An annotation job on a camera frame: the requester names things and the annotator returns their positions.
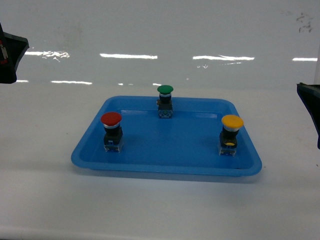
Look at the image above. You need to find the blue plastic tray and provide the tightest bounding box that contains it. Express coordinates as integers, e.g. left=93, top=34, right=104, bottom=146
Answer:
left=71, top=96, right=262, bottom=179

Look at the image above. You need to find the red mushroom push button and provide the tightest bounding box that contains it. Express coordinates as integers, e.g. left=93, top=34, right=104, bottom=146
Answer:
left=100, top=111, right=124, bottom=153

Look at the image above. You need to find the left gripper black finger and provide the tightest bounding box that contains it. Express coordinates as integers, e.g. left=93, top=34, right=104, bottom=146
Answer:
left=0, top=26, right=29, bottom=84

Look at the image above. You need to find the yellow mushroom push button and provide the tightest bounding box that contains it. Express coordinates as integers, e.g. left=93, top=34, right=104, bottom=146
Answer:
left=218, top=114, right=244, bottom=157

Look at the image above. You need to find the green mushroom push button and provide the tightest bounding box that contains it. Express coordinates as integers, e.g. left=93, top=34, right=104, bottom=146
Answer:
left=156, top=85, right=174, bottom=119

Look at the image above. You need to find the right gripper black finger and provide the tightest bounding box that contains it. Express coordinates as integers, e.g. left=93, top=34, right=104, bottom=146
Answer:
left=296, top=82, right=320, bottom=149

